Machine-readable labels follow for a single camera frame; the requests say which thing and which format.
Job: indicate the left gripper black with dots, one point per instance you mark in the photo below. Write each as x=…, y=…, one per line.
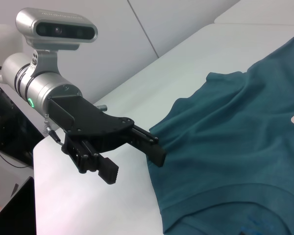
x=88, y=122

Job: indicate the teal T-shirt with FREE print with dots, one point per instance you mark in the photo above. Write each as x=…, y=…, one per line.
x=235, y=122

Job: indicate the black equipment cabinet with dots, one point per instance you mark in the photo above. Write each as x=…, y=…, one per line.
x=12, y=122

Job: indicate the black panel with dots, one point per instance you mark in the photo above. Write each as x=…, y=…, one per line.
x=14, y=215

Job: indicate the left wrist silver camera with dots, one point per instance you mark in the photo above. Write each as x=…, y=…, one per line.
x=58, y=29

